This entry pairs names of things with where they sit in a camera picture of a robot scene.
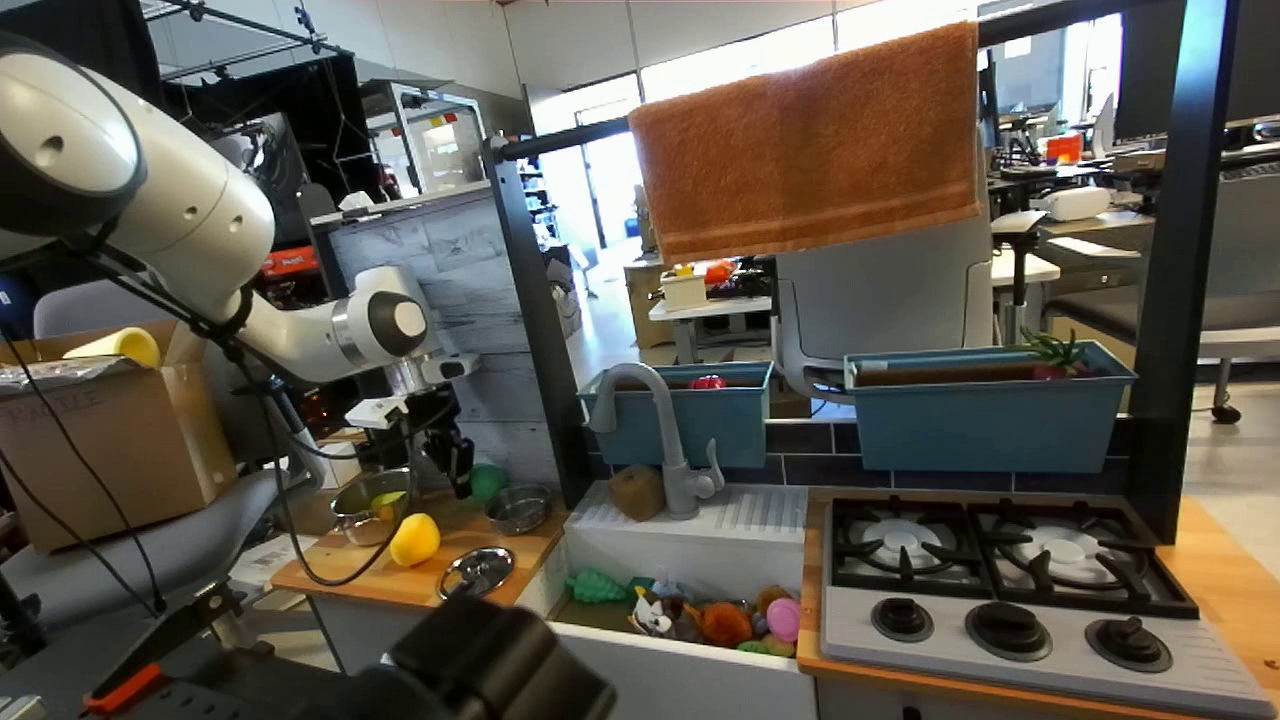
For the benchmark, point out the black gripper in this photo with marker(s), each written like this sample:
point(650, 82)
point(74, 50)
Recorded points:
point(423, 419)

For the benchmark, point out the green round toy object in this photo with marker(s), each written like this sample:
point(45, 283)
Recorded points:
point(490, 482)

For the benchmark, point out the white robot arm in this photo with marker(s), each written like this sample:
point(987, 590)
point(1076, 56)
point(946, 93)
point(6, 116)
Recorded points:
point(99, 173)

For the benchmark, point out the silver pot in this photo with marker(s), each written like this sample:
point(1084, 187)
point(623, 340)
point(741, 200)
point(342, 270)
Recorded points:
point(371, 504)

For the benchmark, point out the silver pot lid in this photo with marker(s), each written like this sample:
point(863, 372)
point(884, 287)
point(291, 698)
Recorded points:
point(478, 575)

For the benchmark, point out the yellow lemon toy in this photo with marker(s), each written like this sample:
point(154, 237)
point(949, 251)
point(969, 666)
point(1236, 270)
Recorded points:
point(415, 541)

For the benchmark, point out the small silver bowl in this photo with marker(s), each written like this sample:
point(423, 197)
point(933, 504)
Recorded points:
point(523, 510)

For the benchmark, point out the brown sponge block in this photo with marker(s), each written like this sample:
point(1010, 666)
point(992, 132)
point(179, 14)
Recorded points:
point(636, 492)

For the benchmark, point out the green toy in sink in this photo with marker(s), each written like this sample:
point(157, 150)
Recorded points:
point(596, 590)

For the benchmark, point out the grey wood backsplash panel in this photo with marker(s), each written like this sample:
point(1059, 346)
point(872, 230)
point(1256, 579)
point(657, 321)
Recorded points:
point(456, 267)

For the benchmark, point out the grey toy faucet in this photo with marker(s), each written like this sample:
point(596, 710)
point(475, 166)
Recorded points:
point(685, 486)

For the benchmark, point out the left blue planter box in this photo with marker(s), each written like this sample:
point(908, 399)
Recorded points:
point(719, 413)

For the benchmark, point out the blue planter box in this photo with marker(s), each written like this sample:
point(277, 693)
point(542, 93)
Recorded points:
point(719, 413)
point(987, 408)

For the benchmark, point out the grey office chair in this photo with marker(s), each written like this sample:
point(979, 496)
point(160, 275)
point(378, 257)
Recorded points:
point(170, 561)

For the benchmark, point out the white toy sink basin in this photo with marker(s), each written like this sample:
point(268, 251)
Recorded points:
point(739, 545)

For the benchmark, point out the orange toy in sink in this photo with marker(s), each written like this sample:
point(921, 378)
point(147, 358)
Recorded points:
point(725, 625)

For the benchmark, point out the yellow cup on box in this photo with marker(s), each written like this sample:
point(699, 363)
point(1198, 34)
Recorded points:
point(139, 346)

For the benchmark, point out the cardboard box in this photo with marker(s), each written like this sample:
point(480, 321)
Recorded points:
point(105, 446)

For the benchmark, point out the pink toy in sink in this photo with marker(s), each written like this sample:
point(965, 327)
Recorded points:
point(780, 616)

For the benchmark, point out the right blue planter box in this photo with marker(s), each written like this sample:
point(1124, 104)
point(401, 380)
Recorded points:
point(987, 408)

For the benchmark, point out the orange hanging towel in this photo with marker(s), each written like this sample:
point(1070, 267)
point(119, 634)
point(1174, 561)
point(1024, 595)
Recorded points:
point(856, 146)

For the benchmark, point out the toy gas stove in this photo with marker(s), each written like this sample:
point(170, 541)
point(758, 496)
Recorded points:
point(1054, 596)

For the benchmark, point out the black camera foreground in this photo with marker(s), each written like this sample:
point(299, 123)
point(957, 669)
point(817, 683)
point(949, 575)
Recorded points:
point(462, 662)

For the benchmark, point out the black frame post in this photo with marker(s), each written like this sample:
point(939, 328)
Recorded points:
point(1177, 267)

